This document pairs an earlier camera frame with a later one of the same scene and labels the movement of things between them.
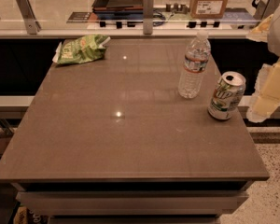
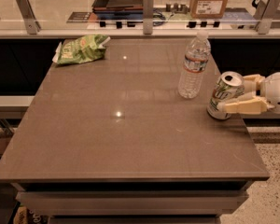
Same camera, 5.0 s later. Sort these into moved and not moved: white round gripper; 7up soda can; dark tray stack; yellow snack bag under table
Moved: white round gripper
Not moved: dark tray stack; 7up soda can; yellow snack bag under table
